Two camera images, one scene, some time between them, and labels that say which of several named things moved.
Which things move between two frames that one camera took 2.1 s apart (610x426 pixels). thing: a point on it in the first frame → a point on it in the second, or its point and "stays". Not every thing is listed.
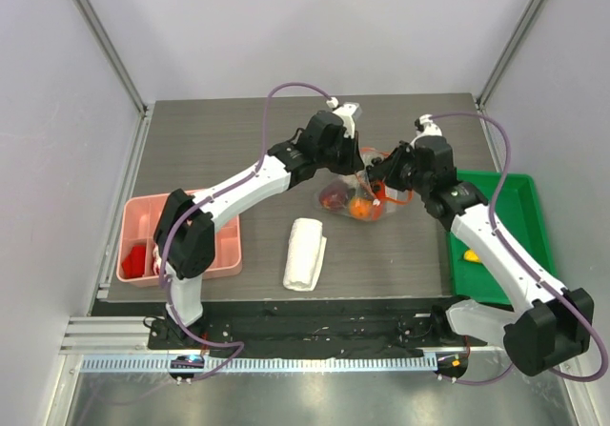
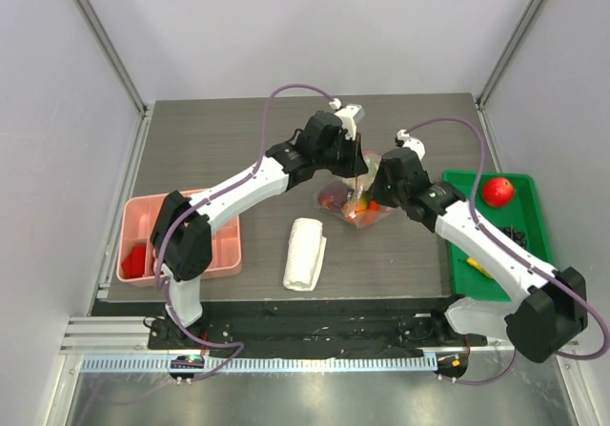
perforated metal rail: [263, 364] stays
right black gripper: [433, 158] → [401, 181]
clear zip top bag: [354, 194] stays
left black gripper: [354, 162] stays
